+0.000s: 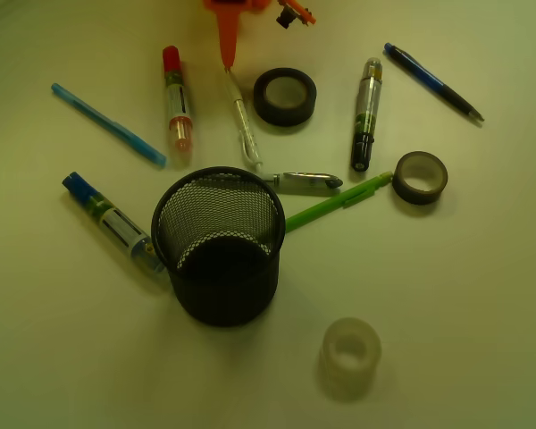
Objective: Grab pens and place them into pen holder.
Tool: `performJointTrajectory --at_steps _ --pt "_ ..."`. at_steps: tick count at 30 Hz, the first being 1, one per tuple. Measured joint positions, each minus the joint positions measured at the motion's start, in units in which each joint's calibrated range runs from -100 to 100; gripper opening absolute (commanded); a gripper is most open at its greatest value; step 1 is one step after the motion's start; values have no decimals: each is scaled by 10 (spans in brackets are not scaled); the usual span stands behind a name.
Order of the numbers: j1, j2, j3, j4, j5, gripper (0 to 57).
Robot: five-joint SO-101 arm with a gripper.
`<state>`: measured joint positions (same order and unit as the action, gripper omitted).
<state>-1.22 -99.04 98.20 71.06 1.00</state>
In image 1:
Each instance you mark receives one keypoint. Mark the dark blue ballpoint pen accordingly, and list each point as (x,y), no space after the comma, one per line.
(405,61)

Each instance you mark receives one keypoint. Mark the small brown tape roll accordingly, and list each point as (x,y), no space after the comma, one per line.
(420,178)

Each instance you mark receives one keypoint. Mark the green mechanical pencil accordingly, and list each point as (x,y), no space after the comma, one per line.
(343,200)

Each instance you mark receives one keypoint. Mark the blue cap marker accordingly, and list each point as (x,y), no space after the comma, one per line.
(117,226)

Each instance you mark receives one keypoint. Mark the black mesh pen holder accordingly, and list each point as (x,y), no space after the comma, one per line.
(219,233)

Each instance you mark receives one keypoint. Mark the red cap marker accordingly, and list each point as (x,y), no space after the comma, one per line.
(179,119)

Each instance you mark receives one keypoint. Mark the black cap marker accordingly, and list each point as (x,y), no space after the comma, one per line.
(367,105)

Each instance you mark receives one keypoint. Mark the light blue pen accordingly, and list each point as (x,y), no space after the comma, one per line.
(119,131)

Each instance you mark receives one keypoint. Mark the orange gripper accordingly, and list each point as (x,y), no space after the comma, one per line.
(228,13)

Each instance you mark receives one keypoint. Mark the white clear pen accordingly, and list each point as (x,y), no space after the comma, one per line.
(250,149)

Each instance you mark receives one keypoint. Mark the clear tape roll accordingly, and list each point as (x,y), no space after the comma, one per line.
(349,357)

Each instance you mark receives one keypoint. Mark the silver pen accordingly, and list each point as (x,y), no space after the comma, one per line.
(303,183)

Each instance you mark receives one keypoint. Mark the large black tape roll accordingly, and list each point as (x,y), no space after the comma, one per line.
(302,98)

